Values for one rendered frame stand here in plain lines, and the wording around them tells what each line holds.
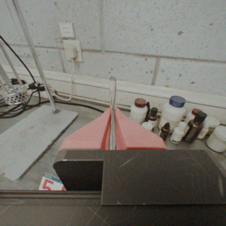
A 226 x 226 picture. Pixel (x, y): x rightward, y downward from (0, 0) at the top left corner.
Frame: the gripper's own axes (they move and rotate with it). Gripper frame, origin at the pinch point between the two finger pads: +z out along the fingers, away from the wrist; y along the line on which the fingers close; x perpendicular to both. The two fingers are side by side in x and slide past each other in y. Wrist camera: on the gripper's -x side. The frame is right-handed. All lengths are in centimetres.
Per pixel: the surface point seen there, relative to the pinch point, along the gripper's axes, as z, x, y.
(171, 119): 20.5, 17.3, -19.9
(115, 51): 42.3, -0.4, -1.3
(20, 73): 57, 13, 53
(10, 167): 7.2, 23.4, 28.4
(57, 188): 1.4, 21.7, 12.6
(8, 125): 25, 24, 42
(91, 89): 42.2, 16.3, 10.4
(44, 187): 1.7, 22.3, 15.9
